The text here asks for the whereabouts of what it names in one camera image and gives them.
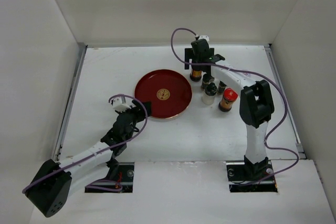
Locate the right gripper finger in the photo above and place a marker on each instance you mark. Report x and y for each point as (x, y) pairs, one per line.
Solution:
(188, 56)
(209, 73)

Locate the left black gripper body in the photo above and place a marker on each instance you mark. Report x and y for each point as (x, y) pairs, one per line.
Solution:
(137, 116)

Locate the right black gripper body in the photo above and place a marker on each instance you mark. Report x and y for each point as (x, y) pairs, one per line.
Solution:
(195, 59)

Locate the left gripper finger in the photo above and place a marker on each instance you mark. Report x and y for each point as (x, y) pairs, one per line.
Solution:
(134, 104)
(148, 107)

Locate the red-lid dark sauce jar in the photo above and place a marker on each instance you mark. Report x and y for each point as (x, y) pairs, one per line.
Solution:
(195, 74)

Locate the clear salt grinder black top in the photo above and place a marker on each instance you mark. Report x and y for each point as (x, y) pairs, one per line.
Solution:
(209, 94)

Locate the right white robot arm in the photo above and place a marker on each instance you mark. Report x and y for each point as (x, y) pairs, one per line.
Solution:
(256, 104)

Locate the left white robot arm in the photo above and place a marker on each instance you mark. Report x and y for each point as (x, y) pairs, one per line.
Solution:
(56, 181)

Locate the black-cap spice bottle front-left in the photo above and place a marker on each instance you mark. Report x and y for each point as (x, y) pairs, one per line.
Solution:
(206, 80)

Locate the black-cap spice bottle front-right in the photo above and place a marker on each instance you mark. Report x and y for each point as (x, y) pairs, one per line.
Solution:
(221, 87)

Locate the round red lacquer tray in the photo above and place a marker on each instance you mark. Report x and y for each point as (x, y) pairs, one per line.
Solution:
(169, 92)

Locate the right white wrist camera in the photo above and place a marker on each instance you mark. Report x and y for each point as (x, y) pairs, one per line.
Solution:
(199, 37)

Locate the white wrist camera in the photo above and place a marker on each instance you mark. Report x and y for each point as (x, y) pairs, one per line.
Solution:
(199, 37)
(119, 104)

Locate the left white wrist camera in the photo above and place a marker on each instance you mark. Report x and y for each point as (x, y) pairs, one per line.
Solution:
(119, 104)

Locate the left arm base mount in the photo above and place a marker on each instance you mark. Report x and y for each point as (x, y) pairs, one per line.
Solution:
(119, 179)

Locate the left aluminium table rail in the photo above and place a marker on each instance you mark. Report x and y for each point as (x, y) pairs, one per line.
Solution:
(70, 100)

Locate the aluminium table rail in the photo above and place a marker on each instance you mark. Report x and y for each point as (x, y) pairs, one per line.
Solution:
(275, 72)
(70, 100)

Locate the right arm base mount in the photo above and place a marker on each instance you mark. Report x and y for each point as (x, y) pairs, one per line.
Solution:
(245, 177)

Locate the right aluminium table rail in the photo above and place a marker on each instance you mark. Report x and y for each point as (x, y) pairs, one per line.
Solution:
(275, 72)

